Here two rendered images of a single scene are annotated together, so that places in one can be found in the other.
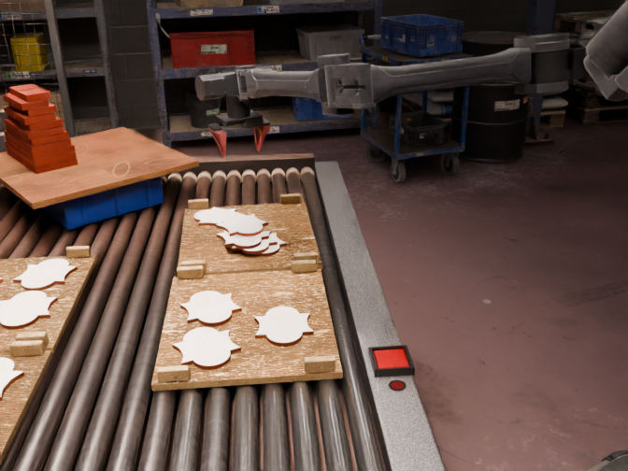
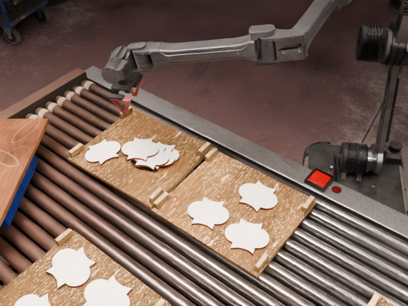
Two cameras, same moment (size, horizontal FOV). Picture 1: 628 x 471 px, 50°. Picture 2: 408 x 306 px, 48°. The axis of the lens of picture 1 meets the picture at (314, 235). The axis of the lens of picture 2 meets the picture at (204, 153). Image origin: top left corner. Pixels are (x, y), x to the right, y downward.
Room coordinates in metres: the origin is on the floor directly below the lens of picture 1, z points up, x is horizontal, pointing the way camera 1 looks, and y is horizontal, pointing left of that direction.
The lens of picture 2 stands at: (0.58, 0.88, 2.09)
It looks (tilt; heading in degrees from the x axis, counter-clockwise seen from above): 43 degrees down; 316
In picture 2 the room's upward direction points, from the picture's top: 3 degrees counter-clockwise
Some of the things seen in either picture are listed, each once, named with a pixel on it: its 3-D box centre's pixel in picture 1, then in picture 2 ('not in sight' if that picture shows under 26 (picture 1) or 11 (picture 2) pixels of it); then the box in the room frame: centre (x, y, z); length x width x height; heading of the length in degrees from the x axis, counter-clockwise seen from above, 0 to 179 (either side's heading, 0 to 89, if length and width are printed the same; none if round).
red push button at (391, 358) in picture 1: (391, 361); (319, 180); (1.07, -0.14, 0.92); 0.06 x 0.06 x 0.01; 4
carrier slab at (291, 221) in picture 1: (248, 235); (140, 153); (1.63, 0.18, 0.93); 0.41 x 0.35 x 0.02; 7
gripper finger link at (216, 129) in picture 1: (227, 138); (124, 99); (1.61, 0.21, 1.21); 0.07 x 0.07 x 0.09; 30
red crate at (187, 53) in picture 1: (211, 45); not in sight; (5.61, 0.81, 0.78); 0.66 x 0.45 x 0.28; 102
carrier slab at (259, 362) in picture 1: (248, 321); (234, 206); (1.21, 0.14, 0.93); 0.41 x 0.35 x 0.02; 5
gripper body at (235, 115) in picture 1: (238, 107); (124, 74); (1.63, 0.18, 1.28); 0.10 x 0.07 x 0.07; 120
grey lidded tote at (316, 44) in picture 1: (329, 42); not in sight; (5.78, -0.16, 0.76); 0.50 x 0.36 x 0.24; 108
